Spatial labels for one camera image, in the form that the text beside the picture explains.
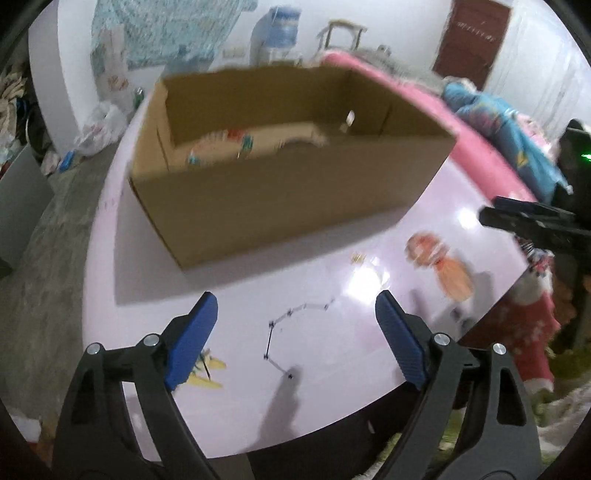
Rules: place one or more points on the items inside box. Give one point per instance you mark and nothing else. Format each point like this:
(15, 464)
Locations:
(244, 143)

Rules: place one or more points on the yellow hair clip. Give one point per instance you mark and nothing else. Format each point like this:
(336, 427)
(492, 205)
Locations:
(210, 369)

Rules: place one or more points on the teal patterned curtain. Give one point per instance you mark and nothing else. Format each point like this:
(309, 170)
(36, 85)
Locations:
(161, 27)

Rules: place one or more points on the dark red door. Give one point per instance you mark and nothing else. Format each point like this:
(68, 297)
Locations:
(471, 41)

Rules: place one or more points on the blue patterned quilt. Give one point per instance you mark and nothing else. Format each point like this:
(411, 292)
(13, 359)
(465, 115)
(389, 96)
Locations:
(498, 129)

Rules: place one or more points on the brown cardboard box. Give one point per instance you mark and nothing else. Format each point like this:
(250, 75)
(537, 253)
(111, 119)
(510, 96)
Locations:
(277, 203)

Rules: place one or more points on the red and white hair clip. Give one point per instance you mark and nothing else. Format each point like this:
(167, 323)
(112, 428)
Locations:
(424, 249)

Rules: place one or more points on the white plastic bag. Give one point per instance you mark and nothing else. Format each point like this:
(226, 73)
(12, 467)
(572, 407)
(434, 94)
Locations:
(101, 129)

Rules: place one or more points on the white printed bag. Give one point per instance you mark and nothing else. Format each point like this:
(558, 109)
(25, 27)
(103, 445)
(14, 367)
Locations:
(113, 69)

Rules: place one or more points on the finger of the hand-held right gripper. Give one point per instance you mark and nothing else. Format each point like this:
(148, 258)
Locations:
(545, 233)
(531, 207)

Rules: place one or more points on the orange toy carrot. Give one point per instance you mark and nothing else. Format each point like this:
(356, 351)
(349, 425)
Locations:
(456, 279)

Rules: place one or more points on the water dispenser with bottle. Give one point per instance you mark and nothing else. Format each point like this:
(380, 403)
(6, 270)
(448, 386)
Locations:
(277, 32)

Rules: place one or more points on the pile of cloth clutter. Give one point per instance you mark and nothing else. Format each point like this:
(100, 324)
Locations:
(14, 106)

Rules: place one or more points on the green drink can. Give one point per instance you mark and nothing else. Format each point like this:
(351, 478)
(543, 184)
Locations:
(138, 98)

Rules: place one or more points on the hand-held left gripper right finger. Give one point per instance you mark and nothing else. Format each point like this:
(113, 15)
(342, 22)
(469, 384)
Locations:
(398, 337)

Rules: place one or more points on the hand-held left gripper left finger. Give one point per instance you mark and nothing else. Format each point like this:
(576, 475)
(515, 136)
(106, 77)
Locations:
(198, 337)

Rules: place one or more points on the wooden chair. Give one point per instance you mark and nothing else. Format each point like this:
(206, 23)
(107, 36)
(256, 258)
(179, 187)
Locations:
(342, 32)

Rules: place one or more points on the small gold earrings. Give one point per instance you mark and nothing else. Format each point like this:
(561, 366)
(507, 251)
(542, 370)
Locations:
(358, 258)

